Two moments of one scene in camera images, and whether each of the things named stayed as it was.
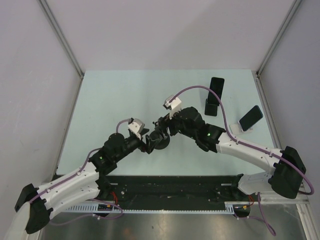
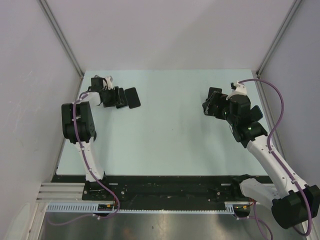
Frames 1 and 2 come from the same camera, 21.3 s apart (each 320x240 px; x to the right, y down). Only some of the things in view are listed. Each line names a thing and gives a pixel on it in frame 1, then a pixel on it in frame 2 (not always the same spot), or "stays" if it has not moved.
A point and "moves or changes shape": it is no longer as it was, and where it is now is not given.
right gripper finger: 158,139 to 207,107
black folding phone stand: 210,109 moves or changes shape
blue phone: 250,118 stays
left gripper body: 142,146 to 110,97
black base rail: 172,192 stays
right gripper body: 173,124 to 220,99
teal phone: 216,84 to 121,100
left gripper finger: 150,143 to 123,101
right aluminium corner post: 290,15 stays
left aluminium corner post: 58,32 stays
